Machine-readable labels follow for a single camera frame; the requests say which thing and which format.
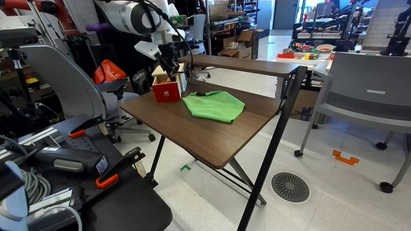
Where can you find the silver aluminium rail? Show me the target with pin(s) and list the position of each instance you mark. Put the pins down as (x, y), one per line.
(23, 138)

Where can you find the brown wooden table top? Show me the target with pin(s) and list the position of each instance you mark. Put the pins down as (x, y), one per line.
(200, 132)

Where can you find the flat cardboard box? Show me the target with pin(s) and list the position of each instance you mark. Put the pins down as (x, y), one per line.
(305, 104)

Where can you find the black metal table frame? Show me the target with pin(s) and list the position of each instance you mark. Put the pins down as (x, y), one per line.
(274, 145)

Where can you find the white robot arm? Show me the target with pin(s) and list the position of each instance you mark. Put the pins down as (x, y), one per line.
(123, 15)

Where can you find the red wooden drawer box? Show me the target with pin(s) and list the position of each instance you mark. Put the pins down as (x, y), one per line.
(166, 91)

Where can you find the office chair base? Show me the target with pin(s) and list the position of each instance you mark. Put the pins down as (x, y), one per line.
(64, 81)

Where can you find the grey chair with castors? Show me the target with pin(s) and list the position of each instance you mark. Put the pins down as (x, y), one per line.
(367, 91)

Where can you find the black perforated mounting board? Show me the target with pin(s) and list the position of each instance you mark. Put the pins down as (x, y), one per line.
(87, 142)

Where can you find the round metal floor drain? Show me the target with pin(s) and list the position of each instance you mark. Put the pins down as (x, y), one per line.
(290, 186)

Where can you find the green block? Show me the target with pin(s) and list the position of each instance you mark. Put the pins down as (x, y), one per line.
(213, 105)

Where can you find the black grey handheld device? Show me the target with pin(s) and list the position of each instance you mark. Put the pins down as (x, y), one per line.
(72, 160)

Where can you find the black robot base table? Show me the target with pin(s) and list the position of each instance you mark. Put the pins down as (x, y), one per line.
(129, 209)

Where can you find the orange floor tape mark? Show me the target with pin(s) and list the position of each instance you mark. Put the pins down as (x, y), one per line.
(344, 158)

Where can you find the white table with colourful items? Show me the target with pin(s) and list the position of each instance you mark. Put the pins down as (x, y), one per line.
(306, 56)

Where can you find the orange black bar clamp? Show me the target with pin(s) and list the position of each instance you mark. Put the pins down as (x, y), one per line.
(77, 133)
(107, 181)

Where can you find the orange bag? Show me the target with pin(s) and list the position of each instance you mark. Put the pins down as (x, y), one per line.
(109, 72)

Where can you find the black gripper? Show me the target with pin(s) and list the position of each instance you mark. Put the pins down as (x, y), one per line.
(168, 54)

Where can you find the brown cardboard box stack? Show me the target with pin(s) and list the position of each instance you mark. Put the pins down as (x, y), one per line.
(238, 42)

